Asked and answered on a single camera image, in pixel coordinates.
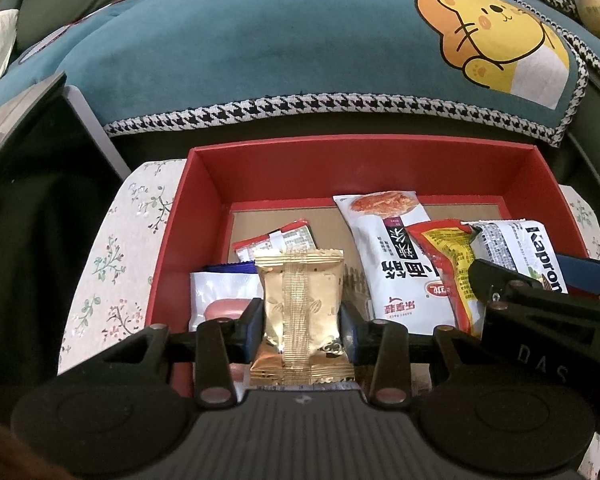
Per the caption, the teal lion print sofa cover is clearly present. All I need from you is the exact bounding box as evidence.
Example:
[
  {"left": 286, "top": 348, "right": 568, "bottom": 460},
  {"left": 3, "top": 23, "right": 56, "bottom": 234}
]
[{"left": 0, "top": 0, "right": 588, "bottom": 148}]

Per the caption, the white noodle snack packet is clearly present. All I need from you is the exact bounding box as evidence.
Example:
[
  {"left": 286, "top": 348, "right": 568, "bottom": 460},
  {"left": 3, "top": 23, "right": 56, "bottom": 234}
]
[{"left": 332, "top": 191, "right": 458, "bottom": 335}]

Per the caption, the red yellow snack packet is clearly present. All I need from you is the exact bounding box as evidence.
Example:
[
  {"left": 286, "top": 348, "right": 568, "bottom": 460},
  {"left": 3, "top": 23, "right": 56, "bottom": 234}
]
[{"left": 406, "top": 219, "right": 491, "bottom": 338}]

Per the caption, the blue wafer packet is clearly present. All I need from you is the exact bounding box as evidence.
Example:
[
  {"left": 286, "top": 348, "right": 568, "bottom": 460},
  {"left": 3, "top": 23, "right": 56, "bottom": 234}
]
[{"left": 203, "top": 262, "right": 257, "bottom": 276}]

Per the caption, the green sofa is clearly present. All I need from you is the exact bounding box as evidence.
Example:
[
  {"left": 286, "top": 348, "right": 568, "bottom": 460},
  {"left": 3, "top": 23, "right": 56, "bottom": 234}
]
[{"left": 0, "top": 0, "right": 600, "bottom": 196}]

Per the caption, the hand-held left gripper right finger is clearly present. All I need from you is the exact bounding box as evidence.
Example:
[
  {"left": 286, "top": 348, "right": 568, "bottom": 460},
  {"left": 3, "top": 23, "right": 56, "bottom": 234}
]
[{"left": 340, "top": 300, "right": 486, "bottom": 406}]

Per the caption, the red cardboard box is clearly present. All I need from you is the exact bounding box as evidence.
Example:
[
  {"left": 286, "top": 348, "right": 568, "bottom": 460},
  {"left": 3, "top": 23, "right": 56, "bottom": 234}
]
[{"left": 147, "top": 134, "right": 591, "bottom": 396}]

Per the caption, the floral tablecloth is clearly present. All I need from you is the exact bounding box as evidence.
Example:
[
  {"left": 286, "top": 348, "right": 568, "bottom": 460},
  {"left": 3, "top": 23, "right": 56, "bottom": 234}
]
[{"left": 57, "top": 160, "right": 600, "bottom": 480}]

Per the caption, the dark grey side table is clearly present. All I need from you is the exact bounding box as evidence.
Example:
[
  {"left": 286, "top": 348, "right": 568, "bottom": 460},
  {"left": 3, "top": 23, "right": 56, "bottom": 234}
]
[{"left": 0, "top": 71, "right": 131, "bottom": 186}]

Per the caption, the red white long packet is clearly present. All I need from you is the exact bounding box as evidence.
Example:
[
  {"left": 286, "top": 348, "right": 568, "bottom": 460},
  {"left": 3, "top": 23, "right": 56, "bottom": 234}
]
[{"left": 232, "top": 218, "right": 315, "bottom": 264}]

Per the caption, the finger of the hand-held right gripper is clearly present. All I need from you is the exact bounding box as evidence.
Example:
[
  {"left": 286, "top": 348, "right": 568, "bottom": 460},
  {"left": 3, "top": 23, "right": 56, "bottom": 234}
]
[
  {"left": 555, "top": 254, "right": 600, "bottom": 298},
  {"left": 467, "top": 259, "right": 544, "bottom": 307}
]

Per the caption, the clear sausage packet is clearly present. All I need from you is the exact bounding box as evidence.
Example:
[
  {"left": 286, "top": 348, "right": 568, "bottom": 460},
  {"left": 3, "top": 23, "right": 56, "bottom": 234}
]
[{"left": 189, "top": 271, "right": 265, "bottom": 391}]

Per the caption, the gold biscuit packet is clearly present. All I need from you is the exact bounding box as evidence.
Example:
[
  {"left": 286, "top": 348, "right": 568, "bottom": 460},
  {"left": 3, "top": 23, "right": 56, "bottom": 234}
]
[{"left": 250, "top": 249, "right": 356, "bottom": 387}]

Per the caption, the white black lettered packet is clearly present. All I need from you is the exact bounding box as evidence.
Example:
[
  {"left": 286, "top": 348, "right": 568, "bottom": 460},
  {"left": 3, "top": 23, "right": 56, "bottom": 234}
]
[{"left": 467, "top": 219, "right": 568, "bottom": 296}]

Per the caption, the green sofa cushion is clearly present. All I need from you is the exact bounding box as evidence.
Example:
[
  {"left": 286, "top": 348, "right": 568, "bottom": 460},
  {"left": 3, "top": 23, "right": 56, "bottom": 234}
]
[{"left": 17, "top": 0, "right": 181, "bottom": 51}]

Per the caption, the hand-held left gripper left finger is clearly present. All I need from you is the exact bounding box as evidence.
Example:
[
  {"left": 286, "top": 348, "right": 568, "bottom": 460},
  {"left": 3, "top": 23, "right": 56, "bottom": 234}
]
[{"left": 100, "top": 297, "right": 266, "bottom": 406}]

